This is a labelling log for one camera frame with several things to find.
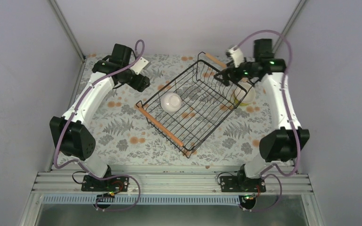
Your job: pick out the black wire dish rack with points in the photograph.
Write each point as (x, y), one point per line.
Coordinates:
(206, 104)

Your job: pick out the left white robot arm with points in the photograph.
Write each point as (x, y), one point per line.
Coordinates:
(72, 139)

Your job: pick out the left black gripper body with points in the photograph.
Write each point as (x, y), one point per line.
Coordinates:
(139, 84)

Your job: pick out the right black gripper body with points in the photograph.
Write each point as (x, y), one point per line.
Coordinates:
(236, 76)

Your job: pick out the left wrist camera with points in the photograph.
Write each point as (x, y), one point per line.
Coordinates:
(140, 65)

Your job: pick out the floral tablecloth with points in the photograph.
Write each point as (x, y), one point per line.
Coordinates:
(123, 135)

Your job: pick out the white ceramic bowl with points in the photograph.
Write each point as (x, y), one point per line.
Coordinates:
(171, 102)

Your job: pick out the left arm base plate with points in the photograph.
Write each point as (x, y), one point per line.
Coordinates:
(116, 184)

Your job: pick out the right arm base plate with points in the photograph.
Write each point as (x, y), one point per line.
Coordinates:
(234, 184)

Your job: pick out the beige ceramic bowl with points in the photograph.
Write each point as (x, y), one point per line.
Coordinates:
(245, 92)

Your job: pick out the perforated cable duct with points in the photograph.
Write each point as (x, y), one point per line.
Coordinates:
(144, 199)

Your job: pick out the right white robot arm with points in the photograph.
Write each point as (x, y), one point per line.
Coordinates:
(288, 138)

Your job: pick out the yellow-green bowl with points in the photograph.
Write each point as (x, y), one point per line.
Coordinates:
(240, 103)

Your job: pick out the aluminium rail frame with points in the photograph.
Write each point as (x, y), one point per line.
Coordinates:
(170, 180)

